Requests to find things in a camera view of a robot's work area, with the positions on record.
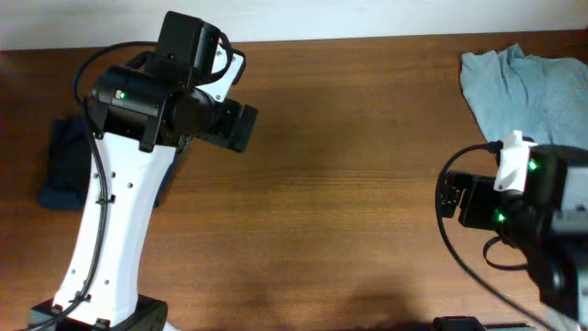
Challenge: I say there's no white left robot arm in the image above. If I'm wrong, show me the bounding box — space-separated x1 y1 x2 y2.
28 11 257 330

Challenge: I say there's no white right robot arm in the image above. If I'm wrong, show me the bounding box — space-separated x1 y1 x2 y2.
435 141 587 328

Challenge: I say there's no light blue t-shirt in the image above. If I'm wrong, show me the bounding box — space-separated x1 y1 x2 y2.
459 44 587 149

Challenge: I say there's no folded navy blue garment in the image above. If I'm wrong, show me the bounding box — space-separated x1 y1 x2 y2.
38 115 178 219

